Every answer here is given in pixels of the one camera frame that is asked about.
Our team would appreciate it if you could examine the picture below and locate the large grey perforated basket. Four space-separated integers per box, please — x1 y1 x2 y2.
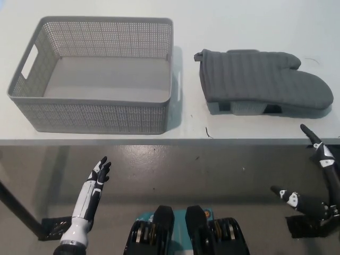
6 16 183 135

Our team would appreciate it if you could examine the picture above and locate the small grey perforated basket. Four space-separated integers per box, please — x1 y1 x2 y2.
228 48 267 117

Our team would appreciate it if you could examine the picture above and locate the grey quilted oven glove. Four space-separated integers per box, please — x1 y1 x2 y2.
193 48 334 112

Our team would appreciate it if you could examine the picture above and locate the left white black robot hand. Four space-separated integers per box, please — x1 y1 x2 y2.
71 156 112 222

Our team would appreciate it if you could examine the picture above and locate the black floor plate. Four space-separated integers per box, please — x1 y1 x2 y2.
39 217 73 241
285 214 340 240

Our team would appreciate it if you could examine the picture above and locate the black table leg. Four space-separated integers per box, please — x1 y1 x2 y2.
0 178 46 239

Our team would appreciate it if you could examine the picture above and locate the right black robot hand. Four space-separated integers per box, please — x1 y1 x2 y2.
270 123 340 228

